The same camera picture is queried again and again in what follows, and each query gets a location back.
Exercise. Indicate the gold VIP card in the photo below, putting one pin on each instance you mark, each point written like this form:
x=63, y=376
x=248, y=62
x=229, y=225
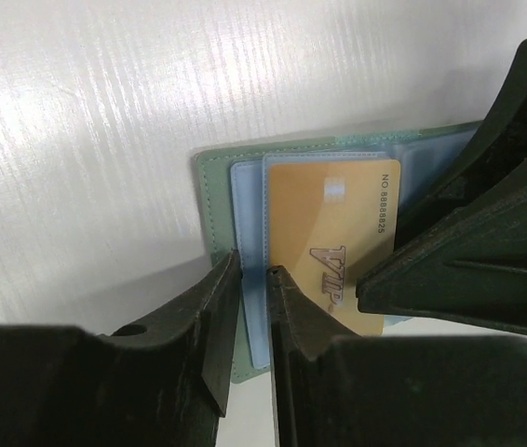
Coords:
x=328, y=224

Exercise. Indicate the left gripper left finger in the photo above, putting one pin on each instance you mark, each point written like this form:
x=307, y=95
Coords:
x=161, y=380

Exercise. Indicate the sage green card holder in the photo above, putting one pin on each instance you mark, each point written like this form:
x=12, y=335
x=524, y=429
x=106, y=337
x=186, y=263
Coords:
x=233, y=195

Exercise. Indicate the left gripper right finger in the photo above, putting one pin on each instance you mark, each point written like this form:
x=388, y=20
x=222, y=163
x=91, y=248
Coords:
x=335, y=388

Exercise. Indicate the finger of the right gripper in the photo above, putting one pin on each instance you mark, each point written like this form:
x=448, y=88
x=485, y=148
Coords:
x=465, y=199
x=471, y=267

